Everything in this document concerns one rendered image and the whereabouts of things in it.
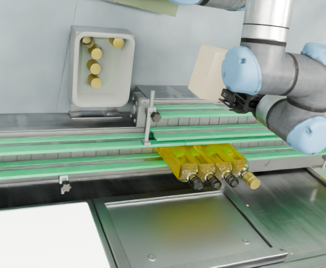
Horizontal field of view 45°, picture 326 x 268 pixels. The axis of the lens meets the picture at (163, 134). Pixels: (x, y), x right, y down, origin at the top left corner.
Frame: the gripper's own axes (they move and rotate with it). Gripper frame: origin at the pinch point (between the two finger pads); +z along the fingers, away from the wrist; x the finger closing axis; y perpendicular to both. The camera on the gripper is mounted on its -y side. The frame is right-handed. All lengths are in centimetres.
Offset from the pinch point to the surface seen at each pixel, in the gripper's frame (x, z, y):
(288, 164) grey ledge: 35, 23, -57
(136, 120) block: 24.0, 22.4, 12.2
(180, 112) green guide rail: 16.9, 15.9, 1.6
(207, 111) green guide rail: 15.5, 15.9, -7.5
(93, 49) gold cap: 6.0, 29.2, 28.4
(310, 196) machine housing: 39, 6, -55
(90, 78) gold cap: 15.3, 30.7, 26.8
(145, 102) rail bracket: 16.3, 18.6, 12.5
